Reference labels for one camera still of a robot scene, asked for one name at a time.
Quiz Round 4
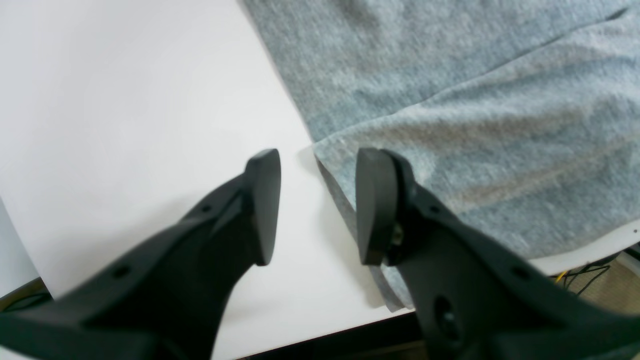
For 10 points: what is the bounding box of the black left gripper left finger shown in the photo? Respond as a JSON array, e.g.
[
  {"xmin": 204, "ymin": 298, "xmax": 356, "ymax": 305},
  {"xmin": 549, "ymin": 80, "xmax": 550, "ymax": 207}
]
[{"xmin": 1, "ymin": 149, "xmax": 281, "ymax": 360}]

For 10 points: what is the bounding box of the grey t-shirt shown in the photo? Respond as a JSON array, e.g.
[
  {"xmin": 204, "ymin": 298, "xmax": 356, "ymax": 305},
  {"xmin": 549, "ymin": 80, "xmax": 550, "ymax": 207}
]
[{"xmin": 240, "ymin": 0, "xmax": 640, "ymax": 313}]

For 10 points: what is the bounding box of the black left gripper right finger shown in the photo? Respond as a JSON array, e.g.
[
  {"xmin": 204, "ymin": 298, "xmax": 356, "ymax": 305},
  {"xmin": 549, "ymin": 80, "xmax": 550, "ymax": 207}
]
[{"xmin": 355, "ymin": 147, "xmax": 640, "ymax": 360}]

